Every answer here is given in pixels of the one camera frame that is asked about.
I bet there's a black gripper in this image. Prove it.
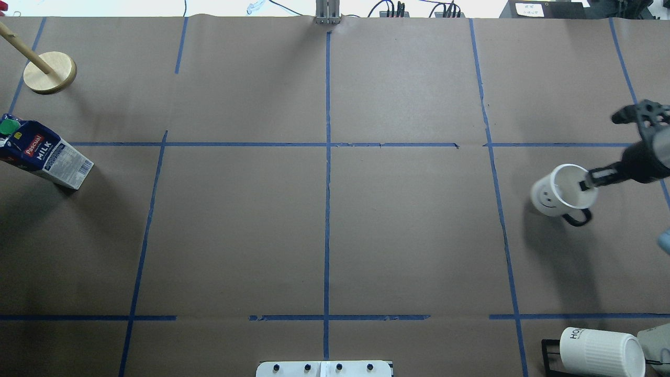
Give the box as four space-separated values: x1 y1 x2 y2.
579 136 669 192

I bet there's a white smiley face mug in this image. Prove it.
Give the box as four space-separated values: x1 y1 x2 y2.
530 164 598 227

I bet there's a blue Pascual milk carton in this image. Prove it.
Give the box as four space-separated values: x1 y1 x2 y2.
1 114 94 190

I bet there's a black box with label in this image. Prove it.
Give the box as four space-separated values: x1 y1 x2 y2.
498 1 588 19

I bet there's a white mug on rack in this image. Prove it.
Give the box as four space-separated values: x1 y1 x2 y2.
637 324 669 367

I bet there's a white ribbed mug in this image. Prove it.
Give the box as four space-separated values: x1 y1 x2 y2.
559 327 646 376

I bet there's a black power strip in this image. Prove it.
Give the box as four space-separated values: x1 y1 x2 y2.
368 1 466 18

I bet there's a wooden mug tree stand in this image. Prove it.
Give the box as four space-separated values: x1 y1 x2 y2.
1 23 77 95

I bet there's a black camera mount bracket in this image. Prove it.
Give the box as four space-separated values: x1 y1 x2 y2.
611 99 669 139

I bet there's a black wire mug rack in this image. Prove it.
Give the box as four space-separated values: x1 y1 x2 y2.
541 339 571 374

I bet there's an aluminium frame post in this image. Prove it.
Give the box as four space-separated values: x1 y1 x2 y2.
314 0 341 25

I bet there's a white pole base plate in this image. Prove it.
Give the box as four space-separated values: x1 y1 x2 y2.
255 360 395 376

